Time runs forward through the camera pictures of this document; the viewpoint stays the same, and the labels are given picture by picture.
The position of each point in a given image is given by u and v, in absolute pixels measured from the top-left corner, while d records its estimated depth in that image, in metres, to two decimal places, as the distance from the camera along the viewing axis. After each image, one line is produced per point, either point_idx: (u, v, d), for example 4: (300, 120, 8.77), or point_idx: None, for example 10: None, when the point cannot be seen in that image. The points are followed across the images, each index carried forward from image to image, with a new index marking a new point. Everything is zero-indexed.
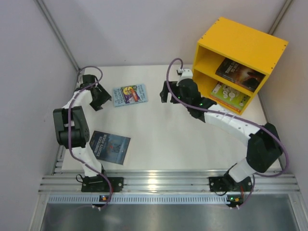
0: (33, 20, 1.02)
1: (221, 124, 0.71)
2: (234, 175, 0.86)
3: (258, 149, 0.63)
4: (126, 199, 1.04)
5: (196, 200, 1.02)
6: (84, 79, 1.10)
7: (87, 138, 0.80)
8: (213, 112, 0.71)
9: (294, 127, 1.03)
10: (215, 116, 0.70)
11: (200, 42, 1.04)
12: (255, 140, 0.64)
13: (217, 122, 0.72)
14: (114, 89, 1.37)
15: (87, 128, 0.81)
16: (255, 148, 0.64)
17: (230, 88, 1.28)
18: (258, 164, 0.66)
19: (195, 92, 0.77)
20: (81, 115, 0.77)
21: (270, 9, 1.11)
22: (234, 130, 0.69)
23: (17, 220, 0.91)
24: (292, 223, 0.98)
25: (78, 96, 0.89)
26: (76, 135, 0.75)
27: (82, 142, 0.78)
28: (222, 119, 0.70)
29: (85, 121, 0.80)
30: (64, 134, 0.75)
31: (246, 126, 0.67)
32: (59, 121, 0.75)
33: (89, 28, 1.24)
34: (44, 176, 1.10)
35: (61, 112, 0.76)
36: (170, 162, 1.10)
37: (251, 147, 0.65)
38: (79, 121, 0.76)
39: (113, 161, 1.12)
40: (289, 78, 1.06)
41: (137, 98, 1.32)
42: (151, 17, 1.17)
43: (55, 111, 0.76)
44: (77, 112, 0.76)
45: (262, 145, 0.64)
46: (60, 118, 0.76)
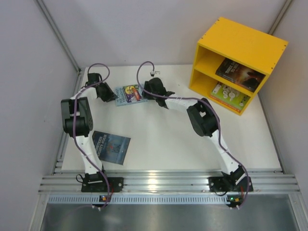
0: (33, 21, 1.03)
1: (177, 106, 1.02)
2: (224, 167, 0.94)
3: (191, 115, 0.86)
4: (126, 199, 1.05)
5: (196, 200, 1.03)
6: (90, 78, 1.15)
7: (90, 128, 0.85)
8: (170, 98, 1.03)
9: (293, 126, 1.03)
10: (171, 100, 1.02)
11: (200, 42, 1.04)
12: (191, 109, 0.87)
13: (174, 105, 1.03)
14: (117, 88, 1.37)
15: (91, 119, 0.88)
16: (191, 115, 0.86)
17: (229, 88, 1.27)
18: (198, 128, 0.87)
19: (160, 87, 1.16)
20: (86, 105, 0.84)
21: (270, 8, 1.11)
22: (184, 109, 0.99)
23: (17, 220, 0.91)
24: (292, 223, 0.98)
25: (83, 92, 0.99)
26: (80, 124, 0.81)
27: (86, 131, 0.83)
28: (175, 101, 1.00)
29: (90, 112, 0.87)
30: (70, 122, 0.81)
31: (188, 102, 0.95)
32: (66, 111, 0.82)
33: (89, 28, 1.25)
34: (45, 176, 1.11)
35: (68, 102, 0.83)
36: (170, 162, 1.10)
37: (189, 115, 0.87)
38: (84, 111, 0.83)
39: (112, 161, 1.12)
40: (289, 78, 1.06)
41: (139, 97, 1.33)
42: (151, 17, 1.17)
43: (63, 101, 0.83)
44: (83, 102, 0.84)
45: (196, 112, 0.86)
46: (67, 107, 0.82)
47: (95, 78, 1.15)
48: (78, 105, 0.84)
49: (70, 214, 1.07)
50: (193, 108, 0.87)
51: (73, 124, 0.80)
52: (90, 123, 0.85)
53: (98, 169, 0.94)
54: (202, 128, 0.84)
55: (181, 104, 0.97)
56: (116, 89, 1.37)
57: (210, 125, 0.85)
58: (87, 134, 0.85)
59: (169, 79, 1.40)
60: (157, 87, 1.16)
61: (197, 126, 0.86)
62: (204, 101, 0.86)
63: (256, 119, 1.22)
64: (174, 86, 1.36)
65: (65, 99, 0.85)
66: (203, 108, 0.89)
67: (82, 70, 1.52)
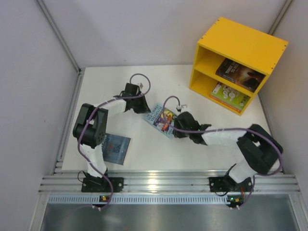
0: (33, 21, 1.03)
1: (218, 141, 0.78)
2: (234, 177, 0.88)
3: (248, 149, 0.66)
4: (127, 199, 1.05)
5: (196, 200, 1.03)
6: (126, 88, 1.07)
7: (98, 142, 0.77)
8: (208, 132, 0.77)
9: (294, 126, 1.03)
10: (211, 134, 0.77)
11: (200, 42, 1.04)
12: (243, 141, 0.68)
13: (213, 139, 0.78)
14: (159, 104, 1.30)
15: (103, 133, 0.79)
16: (246, 149, 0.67)
17: (230, 88, 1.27)
18: (258, 165, 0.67)
19: (191, 121, 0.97)
20: (104, 118, 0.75)
21: (270, 8, 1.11)
22: (230, 143, 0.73)
23: (17, 220, 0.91)
24: (292, 223, 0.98)
25: (111, 102, 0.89)
26: (88, 134, 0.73)
27: (93, 143, 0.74)
28: (215, 135, 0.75)
29: (105, 126, 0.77)
30: (81, 128, 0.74)
31: (235, 133, 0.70)
32: (82, 115, 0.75)
33: (89, 29, 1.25)
34: (45, 176, 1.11)
35: (88, 108, 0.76)
36: (171, 162, 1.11)
37: (242, 149, 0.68)
38: (99, 123, 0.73)
39: (113, 161, 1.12)
40: (289, 78, 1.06)
41: (166, 128, 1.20)
42: (151, 17, 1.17)
43: (84, 105, 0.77)
44: (101, 114, 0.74)
45: (251, 145, 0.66)
46: (84, 112, 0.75)
47: (131, 91, 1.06)
48: (96, 113, 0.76)
49: (70, 214, 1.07)
50: (245, 139, 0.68)
51: (81, 133, 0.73)
52: (99, 137, 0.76)
53: (100, 173, 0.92)
54: (263, 164, 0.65)
55: (225, 137, 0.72)
56: (157, 106, 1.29)
57: (271, 159, 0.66)
58: (93, 146, 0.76)
59: (170, 79, 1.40)
60: (188, 121, 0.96)
61: (255, 162, 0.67)
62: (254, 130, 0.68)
63: (256, 119, 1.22)
64: (174, 86, 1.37)
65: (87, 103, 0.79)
66: (255, 137, 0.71)
67: (82, 70, 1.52)
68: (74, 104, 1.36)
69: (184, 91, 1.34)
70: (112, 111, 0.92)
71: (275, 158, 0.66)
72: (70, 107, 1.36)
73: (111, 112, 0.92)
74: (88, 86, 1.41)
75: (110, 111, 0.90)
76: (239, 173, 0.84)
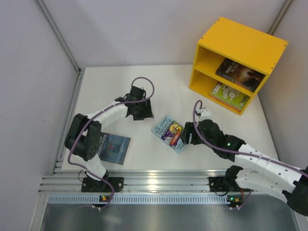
0: (33, 21, 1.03)
1: (257, 168, 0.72)
2: (241, 182, 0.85)
3: (305, 197, 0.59)
4: (127, 199, 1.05)
5: (196, 200, 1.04)
6: (132, 92, 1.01)
7: (92, 155, 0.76)
8: (246, 155, 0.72)
9: (294, 126, 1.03)
10: (249, 159, 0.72)
11: (200, 42, 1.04)
12: (301, 187, 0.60)
13: (250, 165, 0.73)
14: (167, 116, 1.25)
15: (97, 145, 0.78)
16: (302, 198, 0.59)
17: (230, 88, 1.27)
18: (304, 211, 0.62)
19: (217, 132, 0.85)
20: (96, 133, 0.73)
21: (270, 9, 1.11)
22: (272, 177, 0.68)
23: (16, 220, 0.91)
24: (292, 223, 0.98)
25: (108, 110, 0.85)
26: (79, 148, 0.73)
27: (85, 157, 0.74)
28: (256, 162, 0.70)
29: (97, 139, 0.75)
30: (73, 141, 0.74)
31: (288, 173, 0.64)
32: (74, 127, 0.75)
33: (89, 29, 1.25)
34: (45, 175, 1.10)
35: (81, 120, 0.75)
36: (171, 162, 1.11)
37: (296, 195, 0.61)
38: (90, 139, 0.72)
39: (113, 161, 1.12)
40: (289, 78, 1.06)
41: (173, 143, 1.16)
42: (151, 17, 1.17)
43: (77, 116, 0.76)
44: (91, 129, 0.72)
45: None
46: (76, 125, 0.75)
47: (136, 94, 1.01)
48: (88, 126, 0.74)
49: (70, 214, 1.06)
50: (302, 186, 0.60)
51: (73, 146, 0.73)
52: (91, 151, 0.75)
53: (98, 177, 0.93)
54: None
55: (273, 173, 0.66)
56: (165, 118, 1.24)
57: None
58: (86, 159, 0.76)
59: (169, 79, 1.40)
60: (214, 133, 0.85)
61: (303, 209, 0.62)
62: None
63: (256, 119, 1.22)
64: (174, 86, 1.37)
65: (81, 114, 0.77)
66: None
67: (82, 70, 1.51)
68: (74, 104, 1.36)
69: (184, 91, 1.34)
70: (110, 120, 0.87)
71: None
72: (70, 107, 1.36)
73: (110, 120, 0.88)
74: (88, 86, 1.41)
75: (108, 121, 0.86)
76: (252, 184, 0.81)
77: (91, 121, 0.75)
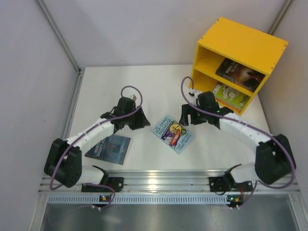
0: (33, 21, 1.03)
1: (235, 132, 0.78)
2: (235, 176, 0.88)
3: (264, 157, 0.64)
4: (127, 199, 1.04)
5: (196, 200, 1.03)
6: (119, 104, 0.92)
7: (73, 182, 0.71)
8: (229, 120, 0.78)
9: (294, 126, 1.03)
10: (230, 122, 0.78)
11: (200, 42, 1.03)
12: (263, 147, 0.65)
13: (231, 129, 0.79)
14: (167, 116, 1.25)
15: (79, 171, 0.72)
16: (262, 156, 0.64)
17: (230, 88, 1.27)
18: (264, 174, 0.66)
19: (212, 101, 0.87)
20: (76, 159, 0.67)
21: (270, 9, 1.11)
22: (245, 139, 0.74)
23: (16, 221, 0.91)
24: (292, 223, 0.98)
25: (91, 132, 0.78)
26: (59, 176, 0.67)
27: (66, 185, 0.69)
28: (235, 125, 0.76)
29: (78, 165, 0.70)
30: (53, 167, 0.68)
31: (258, 135, 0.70)
32: (52, 153, 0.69)
33: (89, 29, 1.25)
34: (44, 176, 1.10)
35: (59, 146, 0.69)
36: (171, 162, 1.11)
37: (258, 154, 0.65)
38: (70, 166, 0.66)
39: (113, 161, 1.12)
40: (289, 78, 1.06)
41: (174, 143, 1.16)
42: (151, 17, 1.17)
43: (55, 142, 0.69)
44: (71, 156, 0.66)
45: (269, 154, 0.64)
46: (56, 151, 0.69)
47: (124, 108, 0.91)
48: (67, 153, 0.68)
49: (70, 214, 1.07)
50: (266, 147, 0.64)
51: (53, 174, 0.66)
52: (72, 177, 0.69)
53: (96, 183, 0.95)
54: (271, 176, 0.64)
55: (245, 134, 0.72)
56: (165, 118, 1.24)
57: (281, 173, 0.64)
58: (68, 186, 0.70)
59: (170, 79, 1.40)
60: (208, 101, 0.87)
61: (264, 171, 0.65)
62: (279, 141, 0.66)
63: (255, 120, 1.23)
64: (174, 86, 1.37)
65: (60, 139, 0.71)
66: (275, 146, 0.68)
67: (82, 70, 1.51)
68: (74, 104, 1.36)
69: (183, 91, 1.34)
70: (95, 140, 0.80)
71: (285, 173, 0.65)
72: (70, 107, 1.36)
73: (96, 141, 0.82)
74: (88, 86, 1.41)
75: (93, 142, 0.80)
76: (242, 175, 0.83)
77: (70, 147, 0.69)
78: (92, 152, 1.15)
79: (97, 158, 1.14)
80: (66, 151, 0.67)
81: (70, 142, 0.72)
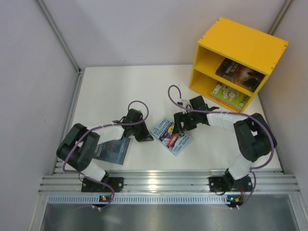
0: (33, 21, 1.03)
1: (221, 122, 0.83)
2: (233, 173, 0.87)
3: (241, 131, 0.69)
4: (126, 199, 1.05)
5: (196, 200, 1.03)
6: (128, 114, 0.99)
7: (84, 166, 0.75)
8: (213, 112, 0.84)
9: (294, 126, 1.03)
10: (215, 115, 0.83)
11: (200, 42, 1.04)
12: (239, 123, 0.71)
13: (217, 121, 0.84)
14: (166, 118, 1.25)
15: (91, 158, 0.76)
16: (239, 130, 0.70)
17: (230, 88, 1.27)
18: (246, 149, 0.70)
19: (200, 102, 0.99)
20: (93, 144, 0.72)
21: (270, 9, 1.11)
22: (229, 126, 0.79)
23: (17, 220, 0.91)
24: (292, 223, 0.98)
25: (107, 126, 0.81)
26: (72, 158, 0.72)
27: (77, 169, 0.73)
28: (218, 116, 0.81)
29: (93, 150, 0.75)
30: (66, 150, 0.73)
31: (236, 117, 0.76)
32: (70, 135, 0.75)
33: (89, 29, 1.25)
34: (45, 176, 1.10)
35: (79, 130, 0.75)
36: (171, 162, 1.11)
37: (236, 131, 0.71)
38: (86, 149, 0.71)
39: (113, 161, 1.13)
40: (289, 78, 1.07)
41: (171, 145, 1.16)
42: (151, 17, 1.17)
43: (77, 125, 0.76)
44: (89, 139, 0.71)
45: (246, 128, 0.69)
46: (75, 134, 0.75)
47: (133, 118, 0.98)
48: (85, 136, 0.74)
49: (70, 214, 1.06)
50: (242, 122, 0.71)
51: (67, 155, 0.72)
52: (85, 162, 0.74)
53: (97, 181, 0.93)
54: (252, 149, 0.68)
55: (227, 120, 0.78)
56: (164, 119, 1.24)
57: (262, 148, 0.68)
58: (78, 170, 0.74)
59: (170, 79, 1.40)
60: (198, 102, 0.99)
61: (245, 146, 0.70)
62: (257, 120, 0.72)
63: None
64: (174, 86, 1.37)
65: (80, 124, 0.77)
66: (254, 126, 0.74)
67: (82, 70, 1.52)
68: (74, 104, 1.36)
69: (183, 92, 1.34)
70: (107, 136, 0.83)
71: (266, 148, 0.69)
72: (70, 107, 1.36)
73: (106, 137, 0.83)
74: (88, 86, 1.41)
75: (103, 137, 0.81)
76: (237, 171, 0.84)
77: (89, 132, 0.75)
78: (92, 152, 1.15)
79: (97, 158, 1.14)
80: (85, 135, 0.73)
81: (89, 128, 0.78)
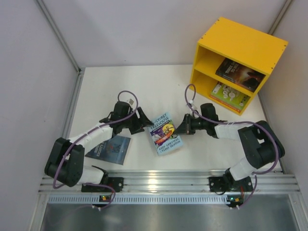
0: (33, 21, 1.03)
1: (227, 133, 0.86)
2: (234, 174, 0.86)
3: (246, 136, 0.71)
4: (127, 199, 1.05)
5: (196, 200, 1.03)
6: (115, 109, 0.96)
7: (75, 180, 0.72)
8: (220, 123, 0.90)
9: (294, 127, 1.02)
10: (223, 126, 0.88)
11: (200, 42, 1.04)
12: (244, 130, 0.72)
13: (224, 132, 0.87)
14: (165, 114, 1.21)
15: (81, 171, 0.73)
16: (243, 136, 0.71)
17: (230, 88, 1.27)
18: (252, 157, 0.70)
19: (212, 114, 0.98)
20: (79, 157, 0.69)
21: (270, 9, 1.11)
22: (235, 134, 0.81)
23: (17, 221, 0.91)
24: (292, 223, 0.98)
25: (92, 132, 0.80)
26: (62, 174, 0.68)
27: (68, 184, 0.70)
28: (225, 126, 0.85)
29: (81, 163, 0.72)
30: (54, 167, 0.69)
31: (239, 126, 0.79)
32: (55, 152, 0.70)
33: (89, 29, 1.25)
34: (45, 176, 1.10)
35: (62, 144, 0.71)
36: (171, 162, 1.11)
37: (240, 137, 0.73)
38: (73, 163, 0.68)
39: (113, 161, 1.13)
40: (289, 79, 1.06)
41: (159, 142, 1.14)
42: (151, 17, 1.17)
43: (58, 140, 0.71)
44: (75, 153, 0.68)
45: (250, 135, 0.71)
46: (58, 149, 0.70)
47: (121, 112, 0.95)
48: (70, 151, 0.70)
49: (70, 214, 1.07)
50: (247, 129, 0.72)
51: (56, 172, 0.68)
52: (75, 176, 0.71)
53: (95, 183, 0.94)
54: (258, 156, 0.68)
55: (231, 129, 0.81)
56: (164, 115, 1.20)
57: (268, 156, 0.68)
58: (70, 185, 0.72)
59: (170, 79, 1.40)
60: (210, 114, 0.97)
61: (250, 153, 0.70)
62: (263, 126, 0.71)
63: (256, 119, 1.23)
64: (174, 86, 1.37)
65: (62, 138, 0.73)
66: (261, 134, 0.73)
67: (82, 70, 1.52)
68: (74, 104, 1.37)
69: (189, 92, 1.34)
70: (95, 142, 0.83)
71: (273, 157, 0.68)
72: (70, 107, 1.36)
73: (95, 143, 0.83)
74: (88, 86, 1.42)
75: (91, 144, 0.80)
76: (240, 173, 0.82)
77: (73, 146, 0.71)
78: (92, 152, 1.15)
79: (97, 158, 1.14)
80: (70, 149, 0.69)
81: (72, 141, 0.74)
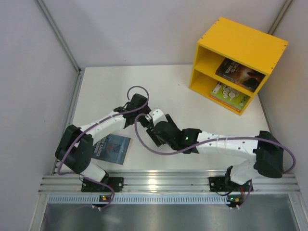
0: (33, 21, 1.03)
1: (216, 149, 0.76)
2: (237, 180, 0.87)
3: (269, 162, 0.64)
4: (126, 199, 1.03)
5: (196, 200, 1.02)
6: (132, 100, 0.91)
7: (82, 169, 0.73)
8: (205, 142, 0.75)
9: (295, 127, 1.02)
10: (209, 144, 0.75)
11: (200, 42, 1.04)
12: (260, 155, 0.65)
13: (211, 149, 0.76)
14: None
15: (89, 159, 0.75)
16: (266, 162, 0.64)
17: (229, 88, 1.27)
18: (273, 173, 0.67)
19: (172, 130, 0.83)
20: (86, 147, 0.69)
21: (270, 9, 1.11)
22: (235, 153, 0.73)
23: (17, 221, 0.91)
24: (292, 223, 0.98)
25: (103, 122, 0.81)
26: (69, 160, 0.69)
27: (75, 170, 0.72)
28: (216, 145, 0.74)
29: (89, 152, 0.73)
30: (63, 152, 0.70)
31: (244, 144, 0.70)
32: (65, 139, 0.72)
33: (89, 29, 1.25)
34: (45, 176, 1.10)
35: (71, 131, 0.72)
36: (170, 163, 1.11)
37: (261, 163, 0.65)
38: (81, 152, 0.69)
39: (113, 161, 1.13)
40: (289, 79, 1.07)
41: None
42: (151, 17, 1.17)
43: (70, 127, 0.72)
44: (83, 142, 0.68)
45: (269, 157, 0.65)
46: (69, 136, 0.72)
47: (137, 104, 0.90)
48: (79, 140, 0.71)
49: (70, 214, 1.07)
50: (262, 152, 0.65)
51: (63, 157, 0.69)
52: (82, 164, 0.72)
53: (96, 181, 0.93)
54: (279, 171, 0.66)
55: (232, 148, 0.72)
56: None
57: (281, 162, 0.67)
58: (76, 172, 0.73)
59: (169, 79, 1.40)
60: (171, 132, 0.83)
61: (272, 171, 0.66)
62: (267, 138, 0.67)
63: (256, 120, 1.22)
64: (174, 86, 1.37)
65: (74, 126, 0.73)
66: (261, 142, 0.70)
67: (82, 70, 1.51)
68: (74, 104, 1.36)
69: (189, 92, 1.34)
70: (106, 131, 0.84)
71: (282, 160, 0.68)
72: (70, 107, 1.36)
73: (106, 133, 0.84)
74: (88, 86, 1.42)
75: (101, 134, 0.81)
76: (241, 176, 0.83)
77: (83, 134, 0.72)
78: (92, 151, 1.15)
79: (97, 158, 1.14)
80: (79, 137, 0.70)
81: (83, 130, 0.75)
